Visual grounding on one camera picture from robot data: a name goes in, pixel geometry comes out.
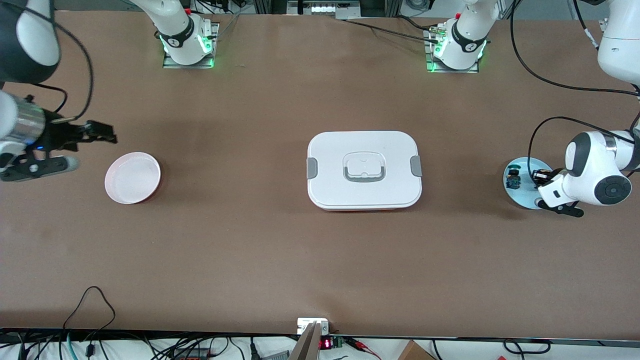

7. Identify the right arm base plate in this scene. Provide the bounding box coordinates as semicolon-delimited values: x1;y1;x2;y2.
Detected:
162;22;220;69

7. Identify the black coiled cable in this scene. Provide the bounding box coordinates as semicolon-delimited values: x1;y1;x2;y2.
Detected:
502;339;552;355

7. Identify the brown cardboard box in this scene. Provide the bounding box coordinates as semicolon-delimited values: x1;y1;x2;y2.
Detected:
397;340;436;360

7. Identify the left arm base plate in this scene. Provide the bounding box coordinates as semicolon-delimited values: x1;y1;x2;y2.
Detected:
425;27;480;74

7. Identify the white lunch box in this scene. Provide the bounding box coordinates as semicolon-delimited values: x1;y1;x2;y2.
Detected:
306;131;423;211

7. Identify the black cable on table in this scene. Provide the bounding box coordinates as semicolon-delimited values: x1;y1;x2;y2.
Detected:
340;15;443;45

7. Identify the white round plate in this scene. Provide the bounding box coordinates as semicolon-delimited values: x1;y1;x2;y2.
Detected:
104;152;162;205

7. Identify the aluminium profile bar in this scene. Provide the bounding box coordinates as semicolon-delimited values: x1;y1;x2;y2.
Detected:
289;322;321;360

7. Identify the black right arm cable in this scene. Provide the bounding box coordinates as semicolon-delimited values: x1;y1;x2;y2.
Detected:
30;15;96;123

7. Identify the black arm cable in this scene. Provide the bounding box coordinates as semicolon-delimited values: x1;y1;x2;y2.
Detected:
30;15;96;123
509;0;640;171

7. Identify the thin black looped cable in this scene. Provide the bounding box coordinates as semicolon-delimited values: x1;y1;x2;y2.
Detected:
62;286;117;335

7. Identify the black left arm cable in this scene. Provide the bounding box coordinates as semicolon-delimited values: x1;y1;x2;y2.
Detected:
509;0;640;171

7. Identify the light blue round plate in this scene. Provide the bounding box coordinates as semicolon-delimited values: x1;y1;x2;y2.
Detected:
503;157;556;210

